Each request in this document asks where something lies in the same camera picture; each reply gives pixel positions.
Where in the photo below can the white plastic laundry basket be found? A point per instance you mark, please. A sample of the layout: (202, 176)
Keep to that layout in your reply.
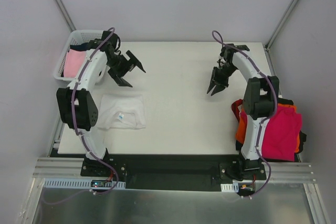
(76, 38)

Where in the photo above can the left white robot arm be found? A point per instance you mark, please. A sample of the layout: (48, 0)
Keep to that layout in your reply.
(76, 105)

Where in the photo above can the right white cable duct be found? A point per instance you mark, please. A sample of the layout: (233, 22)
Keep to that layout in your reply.
(230, 188)

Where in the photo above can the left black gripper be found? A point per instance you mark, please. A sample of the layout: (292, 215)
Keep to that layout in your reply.
(124, 67)

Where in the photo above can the red t shirt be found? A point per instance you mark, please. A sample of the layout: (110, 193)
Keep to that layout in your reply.
(235, 108)

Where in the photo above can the navy t shirt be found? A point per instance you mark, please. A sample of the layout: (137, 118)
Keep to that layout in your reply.
(81, 47)

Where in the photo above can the left aluminium frame post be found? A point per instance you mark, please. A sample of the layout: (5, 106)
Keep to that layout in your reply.
(65, 16)

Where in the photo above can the left white cable duct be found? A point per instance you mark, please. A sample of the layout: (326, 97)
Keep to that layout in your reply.
(82, 184)

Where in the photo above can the white cable duct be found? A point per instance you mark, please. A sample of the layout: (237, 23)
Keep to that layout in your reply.
(230, 188)
(82, 184)

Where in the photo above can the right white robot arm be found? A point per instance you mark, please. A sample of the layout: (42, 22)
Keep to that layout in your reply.
(259, 103)

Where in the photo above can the aluminium frame post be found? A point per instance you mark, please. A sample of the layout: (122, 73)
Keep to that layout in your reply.
(286, 15)
(65, 16)

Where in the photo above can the white t shirt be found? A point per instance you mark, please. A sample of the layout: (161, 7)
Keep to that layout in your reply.
(121, 112)

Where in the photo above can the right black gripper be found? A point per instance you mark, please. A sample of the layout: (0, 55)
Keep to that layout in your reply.
(219, 77)

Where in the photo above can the black t shirt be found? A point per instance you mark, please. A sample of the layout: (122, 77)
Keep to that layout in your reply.
(303, 137)

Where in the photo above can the pink t shirt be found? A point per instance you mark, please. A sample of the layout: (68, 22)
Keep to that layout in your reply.
(73, 62)

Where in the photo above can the right aluminium frame post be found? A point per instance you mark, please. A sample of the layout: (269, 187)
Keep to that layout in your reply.
(286, 15)

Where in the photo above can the magenta t shirt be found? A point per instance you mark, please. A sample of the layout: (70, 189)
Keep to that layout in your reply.
(247, 135)

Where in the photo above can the aluminium rail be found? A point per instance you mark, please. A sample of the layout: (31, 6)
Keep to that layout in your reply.
(61, 167)

